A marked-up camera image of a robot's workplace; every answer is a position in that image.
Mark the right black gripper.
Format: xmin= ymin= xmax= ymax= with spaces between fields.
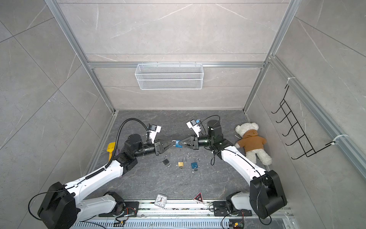
xmin=179 ymin=134 xmax=214 ymax=151

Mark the blue padlock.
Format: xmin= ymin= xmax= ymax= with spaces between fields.
xmin=172 ymin=140 xmax=183 ymax=148
xmin=191 ymin=157 xmax=200 ymax=171

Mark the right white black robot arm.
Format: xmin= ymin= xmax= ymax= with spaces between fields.
xmin=173 ymin=119 xmax=287 ymax=219

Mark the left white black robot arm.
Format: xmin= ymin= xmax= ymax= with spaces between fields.
xmin=37 ymin=134 xmax=173 ymax=229

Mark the black padlock with key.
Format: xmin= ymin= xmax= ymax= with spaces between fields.
xmin=162 ymin=155 xmax=171 ymax=167

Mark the yellow toy shovel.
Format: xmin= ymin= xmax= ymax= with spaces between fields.
xmin=107 ymin=142 xmax=116 ymax=161

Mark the white small alarm clock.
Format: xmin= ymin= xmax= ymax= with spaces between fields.
xmin=154 ymin=194 xmax=167 ymax=209

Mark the red black triangle sign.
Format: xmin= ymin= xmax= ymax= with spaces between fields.
xmin=193 ymin=192 xmax=204 ymax=204

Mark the white teddy bear brown hoodie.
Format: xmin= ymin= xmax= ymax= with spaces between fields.
xmin=235 ymin=123 xmax=272 ymax=166

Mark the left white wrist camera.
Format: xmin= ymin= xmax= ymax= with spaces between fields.
xmin=147 ymin=124 xmax=161 ymax=144

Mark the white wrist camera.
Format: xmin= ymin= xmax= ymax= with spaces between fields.
xmin=186 ymin=119 xmax=201 ymax=137
xmin=147 ymin=124 xmax=161 ymax=144

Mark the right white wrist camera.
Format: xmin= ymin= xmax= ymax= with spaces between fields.
xmin=186 ymin=119 xmax=201 ymax=137

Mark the left black corrugated cable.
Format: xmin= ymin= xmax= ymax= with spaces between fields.
xmin=104 ymin=118 xmax=149 ymax=169

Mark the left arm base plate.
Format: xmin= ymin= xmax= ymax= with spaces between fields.
xmin=98 ymin=201 xmax=140 ymax=218

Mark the white wire mesh basket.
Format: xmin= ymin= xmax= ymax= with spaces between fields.
xmin=135 ymin=63 xmax=204 ymax=90

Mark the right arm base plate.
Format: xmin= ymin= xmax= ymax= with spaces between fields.
xmin=208 ymin=201 xmax=253 ymax=217

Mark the black wire hook rack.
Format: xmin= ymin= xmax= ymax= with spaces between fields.
xmin=271 ymin=85 xmax=336 ymax=160

